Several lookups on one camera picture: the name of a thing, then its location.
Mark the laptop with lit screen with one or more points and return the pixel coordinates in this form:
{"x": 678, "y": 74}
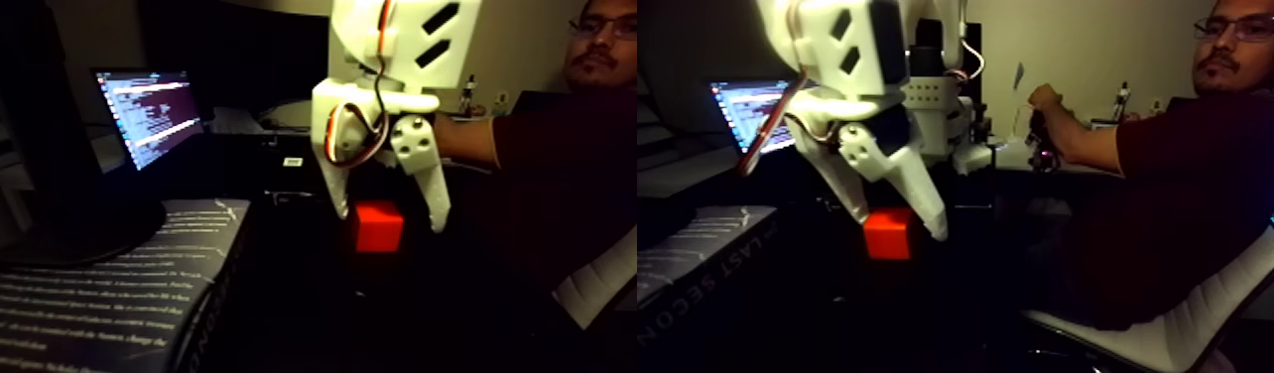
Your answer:
{"x": 149, "y": 117}

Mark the wide black monitor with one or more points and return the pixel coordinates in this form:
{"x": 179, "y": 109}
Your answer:
{"x": 241, "y": 52}

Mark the small dark figurine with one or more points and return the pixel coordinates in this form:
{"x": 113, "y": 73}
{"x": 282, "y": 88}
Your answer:
{"x": 468, "y": 94}

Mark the red cube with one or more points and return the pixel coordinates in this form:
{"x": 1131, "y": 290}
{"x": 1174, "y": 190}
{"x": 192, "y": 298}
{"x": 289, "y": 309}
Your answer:
{"x": 379, "y": 229}

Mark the small pale desk ornament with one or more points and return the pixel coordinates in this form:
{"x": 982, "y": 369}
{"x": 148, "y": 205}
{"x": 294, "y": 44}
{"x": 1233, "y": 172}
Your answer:
{"x": 502, "y": 104}

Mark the black box with white print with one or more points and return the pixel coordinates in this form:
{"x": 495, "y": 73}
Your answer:
{"x": 74, "y": 312}

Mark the person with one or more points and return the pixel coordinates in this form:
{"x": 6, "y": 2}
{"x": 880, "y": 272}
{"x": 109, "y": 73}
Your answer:
{"x": 574, "y": 167}

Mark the small white tag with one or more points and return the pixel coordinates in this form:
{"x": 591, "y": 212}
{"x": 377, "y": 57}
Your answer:
{"x": 293, "y": 161}

